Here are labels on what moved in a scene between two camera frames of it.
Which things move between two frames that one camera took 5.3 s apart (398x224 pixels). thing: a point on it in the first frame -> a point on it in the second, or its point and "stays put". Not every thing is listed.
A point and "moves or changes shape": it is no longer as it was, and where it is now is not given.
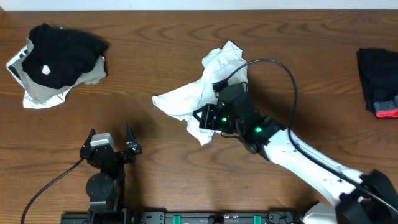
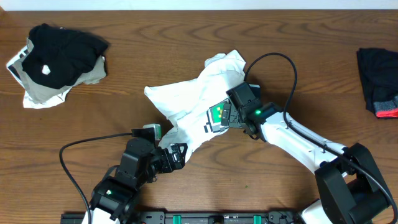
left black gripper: x=111 y=154 -> x=170 y=157
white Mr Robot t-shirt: x=222 y=66 moves or changes shape
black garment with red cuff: x=379 y=70 stays put
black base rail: x=127 y=216 stays put
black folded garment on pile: x=70 y=55 stays put
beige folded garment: x=41 y=93 stays put
